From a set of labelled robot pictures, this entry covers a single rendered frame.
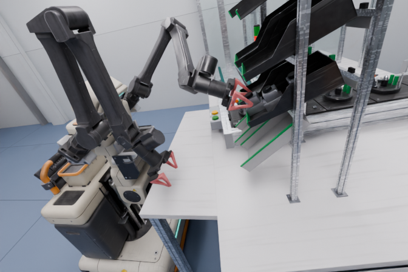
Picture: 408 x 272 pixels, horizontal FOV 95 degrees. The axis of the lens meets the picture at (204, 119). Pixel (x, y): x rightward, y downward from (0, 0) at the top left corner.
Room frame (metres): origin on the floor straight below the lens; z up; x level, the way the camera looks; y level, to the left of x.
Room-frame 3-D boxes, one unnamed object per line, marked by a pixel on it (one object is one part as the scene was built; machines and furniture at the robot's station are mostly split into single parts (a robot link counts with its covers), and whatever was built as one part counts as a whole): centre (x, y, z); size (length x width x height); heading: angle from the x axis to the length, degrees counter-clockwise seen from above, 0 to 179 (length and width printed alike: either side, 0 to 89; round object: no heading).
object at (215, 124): (1.08, -0.08, 0.93); 0.21 x 0.07 x 0.06; 174
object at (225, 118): (1.26, -0.16, 0.91); 0.89 x 0.06 x 0.11; 174
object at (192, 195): (0.88, -0.09, 0.84); 0.90 x 0.70 x 0.03; 165
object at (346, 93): (0.92, -0.78, 1.01); 0.24 x 0.24 x 0.13; 84
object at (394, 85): (0.89, -1.02, 1.01); 0.24 x 0.24 x 0.13; 84
